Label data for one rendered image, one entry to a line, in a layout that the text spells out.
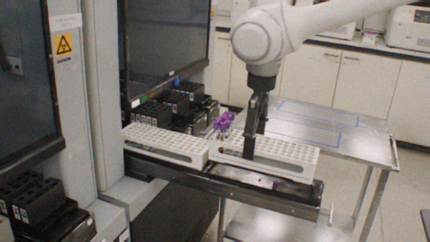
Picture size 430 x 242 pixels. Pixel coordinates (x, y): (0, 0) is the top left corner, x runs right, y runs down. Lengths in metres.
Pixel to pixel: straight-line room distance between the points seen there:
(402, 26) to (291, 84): 1.08
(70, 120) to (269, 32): 0.51
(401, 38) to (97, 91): 2.69
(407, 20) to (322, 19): 2.53
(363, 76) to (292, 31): 2.58
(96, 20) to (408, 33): 2.70
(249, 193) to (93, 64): 0.54
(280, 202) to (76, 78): 0.61
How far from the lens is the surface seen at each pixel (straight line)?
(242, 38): 0.63
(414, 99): 3.31
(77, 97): 0.86
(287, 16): 0.66
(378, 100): 3.28
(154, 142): 1.04
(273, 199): 0.95
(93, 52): 0.88
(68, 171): 0.90
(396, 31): 3.17
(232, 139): 0.96
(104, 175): 1.02
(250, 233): 1.60
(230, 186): 0.97
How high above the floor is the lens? 1.35
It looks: 24 degrees down
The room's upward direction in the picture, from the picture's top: 4 degrees clockwise
